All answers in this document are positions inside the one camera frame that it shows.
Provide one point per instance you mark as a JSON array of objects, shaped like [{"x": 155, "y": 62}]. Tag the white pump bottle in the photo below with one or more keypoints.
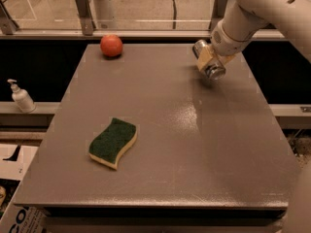
[{"x": 21, "y": 97}]

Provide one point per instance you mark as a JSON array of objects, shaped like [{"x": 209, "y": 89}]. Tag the printed cardboard box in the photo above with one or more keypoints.
[{"x": 22, "y": 220}]

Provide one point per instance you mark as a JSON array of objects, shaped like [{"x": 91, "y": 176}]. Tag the green yellow sponge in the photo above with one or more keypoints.
[{"x": 112, "y": 143}]

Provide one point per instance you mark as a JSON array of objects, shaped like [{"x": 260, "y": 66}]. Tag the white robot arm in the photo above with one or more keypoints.
[{"x": 292, "y": 18}]

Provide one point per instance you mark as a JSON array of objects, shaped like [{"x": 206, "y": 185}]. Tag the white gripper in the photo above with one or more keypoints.
[{"x": 224, "y": 43}]

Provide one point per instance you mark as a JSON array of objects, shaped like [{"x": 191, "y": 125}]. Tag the metal bracket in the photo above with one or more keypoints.
[
  {"x": 218, "y": 13},
  {"x": 85, "y": 17},
  {"x": 7, "y": 25}
]

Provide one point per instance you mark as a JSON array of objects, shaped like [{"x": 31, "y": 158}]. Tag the red apple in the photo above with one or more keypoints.
[{"x": 111, "y": 45}]

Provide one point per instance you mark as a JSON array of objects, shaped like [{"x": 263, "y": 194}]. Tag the right metal bracket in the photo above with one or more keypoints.
[{"x": 218, "y": 13}]

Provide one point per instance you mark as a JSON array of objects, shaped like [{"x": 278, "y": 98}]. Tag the white cardboard box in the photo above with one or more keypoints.
[{"x": 15, "y": 160}]

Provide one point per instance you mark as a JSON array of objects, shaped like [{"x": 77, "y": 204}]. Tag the red bull can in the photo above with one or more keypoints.
[{"x": 216, "y": 70}]

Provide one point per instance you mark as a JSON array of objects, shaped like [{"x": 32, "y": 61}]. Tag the far left metal bracket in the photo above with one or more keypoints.
[{"x": 7, "y": 25}]

